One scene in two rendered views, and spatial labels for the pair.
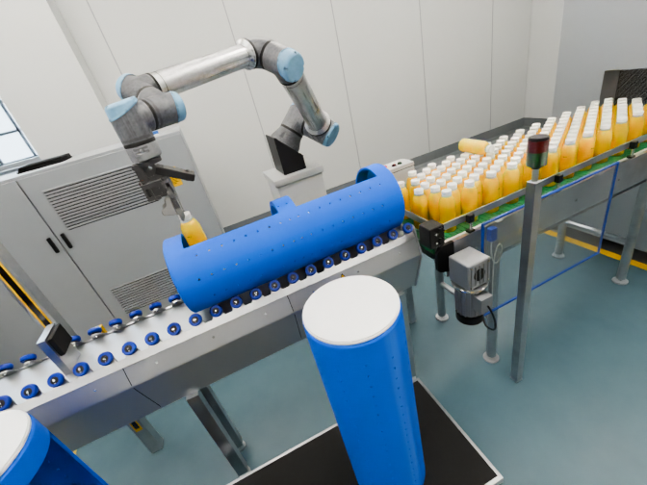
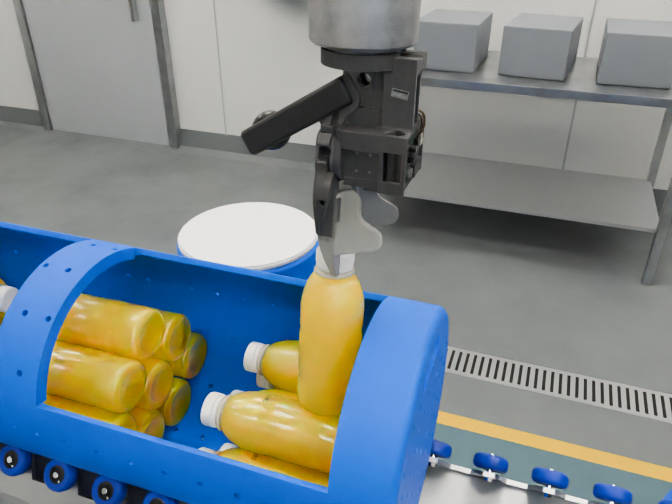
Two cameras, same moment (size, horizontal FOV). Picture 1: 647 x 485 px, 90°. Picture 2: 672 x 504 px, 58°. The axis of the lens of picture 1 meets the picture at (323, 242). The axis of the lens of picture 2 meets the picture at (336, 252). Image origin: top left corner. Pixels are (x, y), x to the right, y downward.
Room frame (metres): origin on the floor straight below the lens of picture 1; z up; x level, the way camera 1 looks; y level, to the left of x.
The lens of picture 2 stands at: (1.49, 0.74, 1.61)
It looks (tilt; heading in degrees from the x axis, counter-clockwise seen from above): 30 degrees down; 215
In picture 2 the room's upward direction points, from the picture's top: straight up
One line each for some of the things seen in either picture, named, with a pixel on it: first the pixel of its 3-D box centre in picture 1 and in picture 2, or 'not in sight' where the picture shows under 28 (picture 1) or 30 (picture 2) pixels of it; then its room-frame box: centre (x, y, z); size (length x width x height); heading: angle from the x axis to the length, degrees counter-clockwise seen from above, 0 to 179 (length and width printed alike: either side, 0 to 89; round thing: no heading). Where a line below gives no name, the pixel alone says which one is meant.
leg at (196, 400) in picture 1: (220, 437); not in sight; (0.92, 0.66, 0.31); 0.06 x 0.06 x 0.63; 16
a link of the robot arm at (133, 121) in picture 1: (130, 122); not in sight; (1.05, 0.45, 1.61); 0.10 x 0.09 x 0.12; 138
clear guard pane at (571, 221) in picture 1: (548, 240); not in sight; (1.19, -1.01, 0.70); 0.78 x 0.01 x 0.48; 106
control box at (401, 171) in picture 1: (393, 174); not in sight; (1.61, -0.45, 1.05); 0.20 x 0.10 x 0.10; 106
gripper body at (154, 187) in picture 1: (155, 178); (369, 118); (1.05, 0.46, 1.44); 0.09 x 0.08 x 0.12; 106
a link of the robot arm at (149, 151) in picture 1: (144, 152); (365, 18); (1.04, 0.45, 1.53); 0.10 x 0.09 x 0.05; 16
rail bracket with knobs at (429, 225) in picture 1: (430, 235); not in sight; (1.09, -0.42, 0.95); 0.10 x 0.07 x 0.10; 16
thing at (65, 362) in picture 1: (62, 347); not in sight; (0.91, 0.95, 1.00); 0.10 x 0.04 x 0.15; 16
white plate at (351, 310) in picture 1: (349, 306); (248, 233); (0.71, -0.03, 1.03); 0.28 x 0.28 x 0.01
